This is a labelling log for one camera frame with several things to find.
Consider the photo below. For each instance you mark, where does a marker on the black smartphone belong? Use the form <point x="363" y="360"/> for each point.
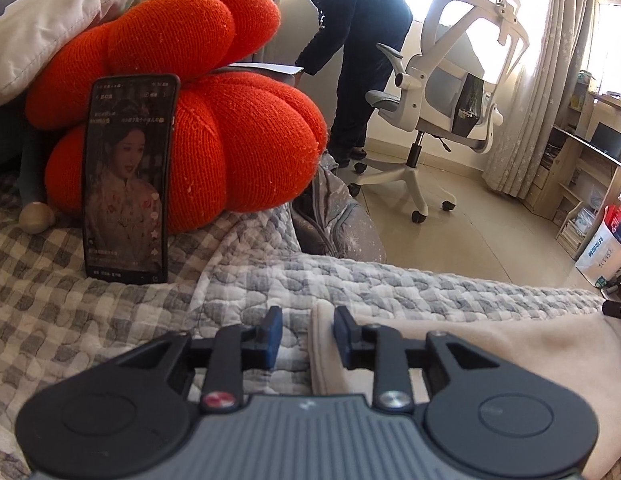
<point x="128" y="185"/>

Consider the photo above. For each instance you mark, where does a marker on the black bag on chair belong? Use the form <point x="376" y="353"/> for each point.
<point x="469" y="105"/>

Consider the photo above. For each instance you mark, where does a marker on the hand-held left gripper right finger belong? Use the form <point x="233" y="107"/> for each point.
<point x="340" y="340"/>

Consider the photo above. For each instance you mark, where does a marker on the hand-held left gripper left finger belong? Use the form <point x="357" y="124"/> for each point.
<point x="274" y="337"/>

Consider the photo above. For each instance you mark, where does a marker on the white shopping bag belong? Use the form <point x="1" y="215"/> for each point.
<point x="600" y="255"/>

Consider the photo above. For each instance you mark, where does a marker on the small black tripod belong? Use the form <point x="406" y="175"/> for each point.
<point x="620" y="287"/>

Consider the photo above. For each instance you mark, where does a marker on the wooden desk with shelves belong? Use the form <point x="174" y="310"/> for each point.
<point x="575" y="185"/>

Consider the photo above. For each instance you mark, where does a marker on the beige sweatshirt with black sleeves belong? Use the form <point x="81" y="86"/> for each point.
<point x="515" y="340"/>

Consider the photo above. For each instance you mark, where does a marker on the red pumpkin cushion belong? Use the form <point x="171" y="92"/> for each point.
<point x="230" y="125"/>

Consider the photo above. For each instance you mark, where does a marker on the red and blue packet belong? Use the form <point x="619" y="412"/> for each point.
<point x="619" y="215"/>

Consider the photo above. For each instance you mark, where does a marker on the grey checked quilt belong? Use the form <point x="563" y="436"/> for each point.
<point x="240" y="280"/>

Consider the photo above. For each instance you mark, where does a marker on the beige star curtain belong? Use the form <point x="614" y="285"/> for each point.
<point x="545" y="85"/>

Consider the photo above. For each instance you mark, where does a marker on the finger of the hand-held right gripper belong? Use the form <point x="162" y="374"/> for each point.
<point x="618" y="310"/>

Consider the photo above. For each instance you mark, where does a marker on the white office chair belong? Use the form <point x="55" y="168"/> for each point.
<point x="440" y="85"/>

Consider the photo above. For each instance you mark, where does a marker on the blue plush toy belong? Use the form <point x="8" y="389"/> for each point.
<point x="35" y="217"/>

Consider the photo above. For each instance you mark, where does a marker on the beige printed pillow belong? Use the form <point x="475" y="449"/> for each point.
<point x="65" y="30"/>

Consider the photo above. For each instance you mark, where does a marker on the black laptop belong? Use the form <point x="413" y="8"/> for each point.
<point x="609" y="139"/>

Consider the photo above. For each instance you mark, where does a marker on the grey patterned backpack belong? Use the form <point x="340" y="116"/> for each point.
<point x="340" y="220"/>

